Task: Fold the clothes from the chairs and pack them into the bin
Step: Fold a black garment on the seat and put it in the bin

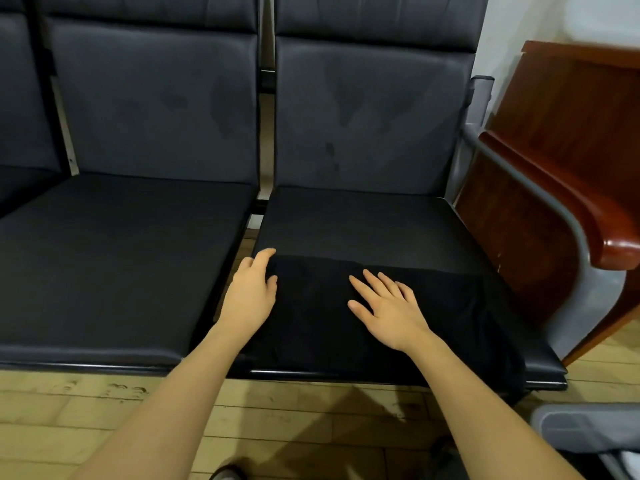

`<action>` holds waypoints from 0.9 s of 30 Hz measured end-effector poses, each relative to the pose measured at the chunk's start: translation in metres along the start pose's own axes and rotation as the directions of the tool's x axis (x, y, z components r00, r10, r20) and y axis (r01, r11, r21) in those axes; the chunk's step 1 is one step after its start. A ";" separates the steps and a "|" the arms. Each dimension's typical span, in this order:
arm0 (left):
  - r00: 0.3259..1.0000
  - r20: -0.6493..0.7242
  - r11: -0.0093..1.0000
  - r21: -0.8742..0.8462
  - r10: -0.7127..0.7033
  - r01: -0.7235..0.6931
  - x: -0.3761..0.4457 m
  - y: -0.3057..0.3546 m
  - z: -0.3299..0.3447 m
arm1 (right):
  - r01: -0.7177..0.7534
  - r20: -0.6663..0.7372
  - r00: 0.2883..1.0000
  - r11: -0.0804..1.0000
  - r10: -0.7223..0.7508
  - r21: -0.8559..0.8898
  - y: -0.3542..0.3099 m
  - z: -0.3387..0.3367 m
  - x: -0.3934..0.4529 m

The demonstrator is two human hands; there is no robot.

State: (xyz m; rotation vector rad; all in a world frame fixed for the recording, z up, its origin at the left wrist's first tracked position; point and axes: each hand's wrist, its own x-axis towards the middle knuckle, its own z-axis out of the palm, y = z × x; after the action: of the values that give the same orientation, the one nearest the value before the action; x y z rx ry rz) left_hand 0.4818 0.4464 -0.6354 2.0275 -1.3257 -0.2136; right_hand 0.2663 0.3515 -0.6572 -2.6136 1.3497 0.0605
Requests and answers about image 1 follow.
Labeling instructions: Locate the person's right hand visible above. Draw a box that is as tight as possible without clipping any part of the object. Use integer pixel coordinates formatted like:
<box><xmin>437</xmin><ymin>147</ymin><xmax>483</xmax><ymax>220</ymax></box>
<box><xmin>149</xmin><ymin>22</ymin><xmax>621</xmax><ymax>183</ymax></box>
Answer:
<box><xmin>347</xmin><ymin>267</ymin><xmax>434</xmax><ymax>356</ymax></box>

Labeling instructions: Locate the person's left hand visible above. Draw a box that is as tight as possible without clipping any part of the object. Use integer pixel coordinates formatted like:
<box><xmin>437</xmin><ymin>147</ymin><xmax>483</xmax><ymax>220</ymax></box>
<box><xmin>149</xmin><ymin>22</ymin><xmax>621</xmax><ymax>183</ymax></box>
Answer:
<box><xmin>216</xmin><ymin>247</ymin><xmax>280</xmax><ymax>341</ymax></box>

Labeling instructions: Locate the black t-shirt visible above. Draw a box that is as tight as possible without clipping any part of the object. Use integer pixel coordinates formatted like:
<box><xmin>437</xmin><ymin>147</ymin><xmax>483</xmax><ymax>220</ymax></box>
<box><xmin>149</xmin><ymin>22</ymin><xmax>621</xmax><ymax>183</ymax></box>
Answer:
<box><xmin>238</xmin><ymin>251</ymin><xmax>528</xmax><ymax>398</ymax></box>

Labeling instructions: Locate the grey plastic storage bin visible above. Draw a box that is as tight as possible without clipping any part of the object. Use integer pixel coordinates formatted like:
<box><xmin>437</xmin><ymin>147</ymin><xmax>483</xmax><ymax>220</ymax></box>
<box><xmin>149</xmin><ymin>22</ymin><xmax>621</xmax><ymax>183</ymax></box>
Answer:
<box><xmin>530</xmin><ymin>401</ymin><xmax>640</xmax><ymax>480</ymax></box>

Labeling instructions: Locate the white plastic tray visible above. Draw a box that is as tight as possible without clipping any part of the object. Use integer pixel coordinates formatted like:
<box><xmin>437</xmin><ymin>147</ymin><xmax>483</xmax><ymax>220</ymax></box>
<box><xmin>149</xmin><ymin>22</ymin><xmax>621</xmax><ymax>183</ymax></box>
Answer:
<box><xmin>560</xmin><ymin>0</ymin><xmax>640</xmax><ymax>48</ymax></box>

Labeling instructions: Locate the person's left forearm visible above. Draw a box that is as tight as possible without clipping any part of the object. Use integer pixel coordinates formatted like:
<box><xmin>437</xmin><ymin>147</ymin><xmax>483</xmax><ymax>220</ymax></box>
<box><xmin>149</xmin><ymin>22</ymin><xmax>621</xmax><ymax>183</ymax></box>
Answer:
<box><xmin>70</xmin><ymin>325</ymin><xmax>263</xmax><ymax>480</ymax></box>

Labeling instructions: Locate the person's right forearm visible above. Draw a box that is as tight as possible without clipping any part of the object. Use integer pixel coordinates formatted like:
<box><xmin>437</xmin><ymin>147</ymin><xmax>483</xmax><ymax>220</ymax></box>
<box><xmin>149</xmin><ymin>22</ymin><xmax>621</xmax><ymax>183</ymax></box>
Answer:
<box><xmin>405</xmin><ymin>337</ymin><xmax>586</xmax><ymax>480</ymax></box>

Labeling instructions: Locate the person's black shoe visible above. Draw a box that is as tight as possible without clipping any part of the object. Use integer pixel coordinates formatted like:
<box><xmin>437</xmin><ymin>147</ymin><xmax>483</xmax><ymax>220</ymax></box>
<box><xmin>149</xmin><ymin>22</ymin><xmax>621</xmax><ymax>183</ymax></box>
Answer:
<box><xmin>208</xmin><ymin>461</ymin><xmax>249</xmax><ymax>480</ymax></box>
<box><xmin>428</xmin><ymin>437</ymin><xmax>466</xmax><ymax>480</ymax></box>

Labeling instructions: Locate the black leather bench seat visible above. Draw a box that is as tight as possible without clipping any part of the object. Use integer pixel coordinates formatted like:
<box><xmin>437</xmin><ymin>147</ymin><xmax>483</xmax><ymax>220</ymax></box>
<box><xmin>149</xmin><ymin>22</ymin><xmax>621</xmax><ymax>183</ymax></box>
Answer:
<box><xmin>0</xmin><ymin>0</ymin><xmax>69</xmax><ymax>218</ymax></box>
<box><xmin>230</xmin><ymin>0</ymin><xmax>569</xmax><ymax>392</ymax></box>
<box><xmin>0</xmin><ymin>0</ymin><xmax>263</xmax><ymax>376</ymax></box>

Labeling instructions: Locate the brown wooden bench armrest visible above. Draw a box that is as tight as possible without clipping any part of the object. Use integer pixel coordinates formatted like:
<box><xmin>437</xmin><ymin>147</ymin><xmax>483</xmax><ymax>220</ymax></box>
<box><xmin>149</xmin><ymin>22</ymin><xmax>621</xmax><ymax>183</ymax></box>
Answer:
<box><xmin>478</xmin><ymin>129</ymin><xmax>640</xmax><ymax>272</ymax></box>

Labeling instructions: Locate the brown wooden desk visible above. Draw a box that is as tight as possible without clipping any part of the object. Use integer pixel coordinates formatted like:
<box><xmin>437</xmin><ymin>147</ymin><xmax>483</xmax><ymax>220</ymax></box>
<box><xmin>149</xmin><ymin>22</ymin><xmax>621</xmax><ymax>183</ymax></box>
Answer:
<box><xmin>455</xmin><ymin>39</ymin><xmax>640</xmax><ymax>368</ymax></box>

